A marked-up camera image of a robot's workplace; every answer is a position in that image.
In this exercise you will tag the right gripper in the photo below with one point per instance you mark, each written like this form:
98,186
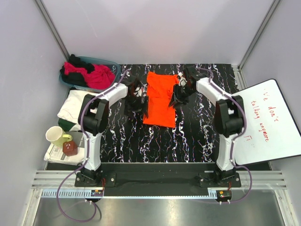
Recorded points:
176,97

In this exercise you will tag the folded white t-shirt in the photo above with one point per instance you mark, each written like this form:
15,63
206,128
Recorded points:
71,108

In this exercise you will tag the aluminium frame rail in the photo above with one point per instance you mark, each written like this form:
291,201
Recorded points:
261,180

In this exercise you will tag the magenta t-shirt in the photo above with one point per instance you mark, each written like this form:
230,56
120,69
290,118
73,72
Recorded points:
101,78

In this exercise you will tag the yellow-green mug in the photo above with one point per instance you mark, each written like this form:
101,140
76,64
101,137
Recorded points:
57,136

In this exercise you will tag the clear blue plastic bin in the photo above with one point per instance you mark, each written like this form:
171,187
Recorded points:
115,68

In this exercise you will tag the whiteboard with red writing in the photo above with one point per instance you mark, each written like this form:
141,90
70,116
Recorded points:
271,132

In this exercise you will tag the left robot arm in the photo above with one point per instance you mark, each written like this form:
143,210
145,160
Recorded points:
93,119

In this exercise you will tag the folded dark green t-shirt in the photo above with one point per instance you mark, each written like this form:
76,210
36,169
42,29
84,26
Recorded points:
68,126

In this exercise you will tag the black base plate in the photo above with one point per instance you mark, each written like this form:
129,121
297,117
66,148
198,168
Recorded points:
157,179

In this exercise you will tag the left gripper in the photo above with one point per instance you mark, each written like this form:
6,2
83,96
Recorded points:
139,108

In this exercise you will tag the black t-shirt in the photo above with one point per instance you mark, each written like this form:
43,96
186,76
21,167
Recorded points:
75,70

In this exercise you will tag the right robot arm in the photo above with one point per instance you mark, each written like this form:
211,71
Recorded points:
229,118

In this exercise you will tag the stack of papers and books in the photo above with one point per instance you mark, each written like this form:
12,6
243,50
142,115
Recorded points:
55,154

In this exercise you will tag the orange t-shirt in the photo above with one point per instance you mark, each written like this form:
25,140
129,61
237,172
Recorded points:
159,92

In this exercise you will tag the dark red cube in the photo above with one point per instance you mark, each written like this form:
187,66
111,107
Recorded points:
70,148

